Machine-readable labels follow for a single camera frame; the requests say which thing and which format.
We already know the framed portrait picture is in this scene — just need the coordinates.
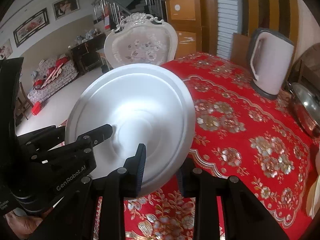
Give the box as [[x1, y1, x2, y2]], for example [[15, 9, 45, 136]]
[[53, 0, 80, 20]]

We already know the framed flower painting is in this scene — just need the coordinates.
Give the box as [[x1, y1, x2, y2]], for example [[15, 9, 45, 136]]
[[13, 8, 49, 47]]

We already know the red embroidered tablecloth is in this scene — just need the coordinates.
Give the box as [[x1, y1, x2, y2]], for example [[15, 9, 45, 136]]
[[124, 53, 319, 239]]

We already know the large white foam bowl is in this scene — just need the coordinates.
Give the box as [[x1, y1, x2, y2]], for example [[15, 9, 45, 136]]
[[65, 63, 195, 196]]

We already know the steel pot with glass lid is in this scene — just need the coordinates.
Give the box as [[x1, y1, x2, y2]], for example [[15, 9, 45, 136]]
[[287, 82, 319, 138]]

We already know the cardboard box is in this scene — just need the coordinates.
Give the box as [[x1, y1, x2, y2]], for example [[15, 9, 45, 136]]
[[165, 0, 202, 58]]

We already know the white electric kettle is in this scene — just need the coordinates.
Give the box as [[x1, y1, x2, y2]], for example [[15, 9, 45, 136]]
[[246, 28, 295, 100]]

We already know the dark wooden sideboard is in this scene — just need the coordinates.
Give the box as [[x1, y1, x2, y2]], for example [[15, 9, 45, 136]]
[[69, 34, 106, 75]]

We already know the staircase railing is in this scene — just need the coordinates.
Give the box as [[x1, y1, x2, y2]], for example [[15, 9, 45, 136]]
[[92, 0, 167, 28]]

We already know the floral covered sofa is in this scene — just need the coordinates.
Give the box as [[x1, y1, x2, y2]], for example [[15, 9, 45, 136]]
[[28, 54, 79, 105]]

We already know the white ornate chair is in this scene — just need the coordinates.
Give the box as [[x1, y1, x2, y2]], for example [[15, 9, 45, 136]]
[[104, 12, 178, 69]]

